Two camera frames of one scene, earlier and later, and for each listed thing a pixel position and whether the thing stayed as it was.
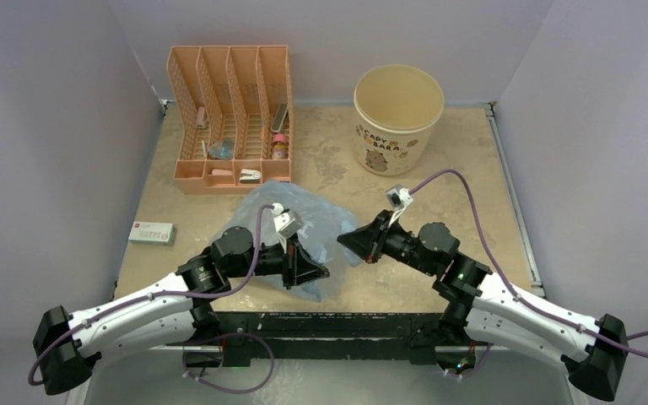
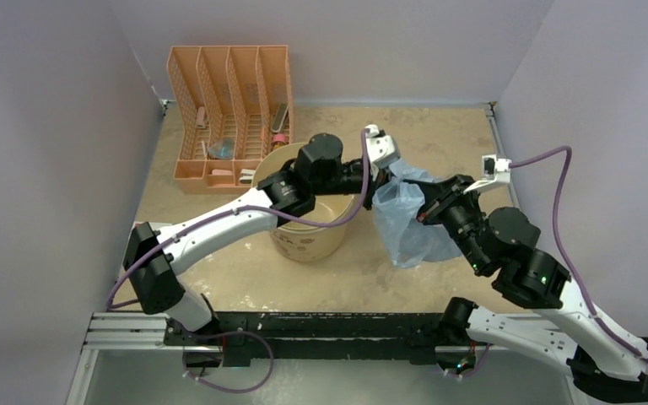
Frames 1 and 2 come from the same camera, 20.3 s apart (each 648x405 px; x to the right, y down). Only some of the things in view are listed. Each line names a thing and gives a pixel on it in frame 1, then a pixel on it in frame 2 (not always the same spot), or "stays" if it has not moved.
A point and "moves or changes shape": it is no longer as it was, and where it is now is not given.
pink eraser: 221,172 stays
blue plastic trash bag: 323,223 moves or changes shape
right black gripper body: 391,241 → 448,200
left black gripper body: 288,262 → 372,186
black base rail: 388,334 stays
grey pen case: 279,117 stays
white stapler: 249,176 stays
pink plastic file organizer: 234,103 stays
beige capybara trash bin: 395,108 → 304,241
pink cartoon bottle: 278,146 stays
